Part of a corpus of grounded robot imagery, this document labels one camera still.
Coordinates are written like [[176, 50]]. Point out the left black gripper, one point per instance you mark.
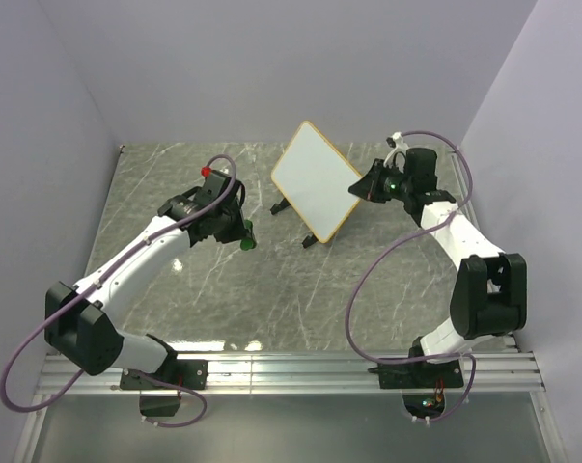
[[237, 232]]

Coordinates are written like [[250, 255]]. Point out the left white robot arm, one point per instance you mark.
[[83, 317]]

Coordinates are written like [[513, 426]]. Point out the orange framed whiteboard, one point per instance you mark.
[[314, 177]]

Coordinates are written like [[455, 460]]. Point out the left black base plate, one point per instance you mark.
[[191, 374]]

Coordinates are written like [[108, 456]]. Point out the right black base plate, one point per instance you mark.
[[419, 375]]

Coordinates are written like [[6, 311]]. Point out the black whiteboard stand foot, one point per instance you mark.
[[278, 207], [309, 241]]

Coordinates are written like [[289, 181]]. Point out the green whiteboard eraser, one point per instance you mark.
[[248, 241]]

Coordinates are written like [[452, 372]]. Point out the black right whiteboard stand foot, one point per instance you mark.
[[309, 241]]

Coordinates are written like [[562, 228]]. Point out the black left whiteboard stand foot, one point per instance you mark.
[[278, 207]]

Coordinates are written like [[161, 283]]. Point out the aluminium mounting rail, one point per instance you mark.
[[303, 373]]

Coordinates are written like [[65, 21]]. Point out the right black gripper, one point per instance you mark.
[[370, 187]]

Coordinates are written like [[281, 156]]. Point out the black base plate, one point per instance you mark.
[[191, 374], [419, 375]]

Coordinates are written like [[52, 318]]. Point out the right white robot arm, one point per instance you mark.
[[490, 293]]

